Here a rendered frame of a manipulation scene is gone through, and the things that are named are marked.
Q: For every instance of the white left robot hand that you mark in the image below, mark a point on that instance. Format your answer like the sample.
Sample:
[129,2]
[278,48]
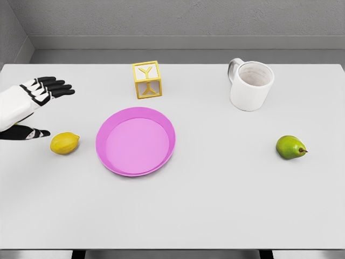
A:
[16,103]

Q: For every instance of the yellow lemon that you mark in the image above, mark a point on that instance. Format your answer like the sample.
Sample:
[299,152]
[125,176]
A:
[64,143]

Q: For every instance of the pink round plate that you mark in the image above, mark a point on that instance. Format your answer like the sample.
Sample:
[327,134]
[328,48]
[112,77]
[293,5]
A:
[136,143]

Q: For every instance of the yellow letter block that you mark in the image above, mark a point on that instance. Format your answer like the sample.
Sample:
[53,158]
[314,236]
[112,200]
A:
[147,81]

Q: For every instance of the white mug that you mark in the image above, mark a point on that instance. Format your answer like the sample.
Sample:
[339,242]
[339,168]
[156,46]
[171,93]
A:
[249,87]

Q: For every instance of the green pear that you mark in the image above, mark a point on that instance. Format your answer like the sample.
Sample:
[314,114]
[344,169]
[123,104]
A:
[289,147]

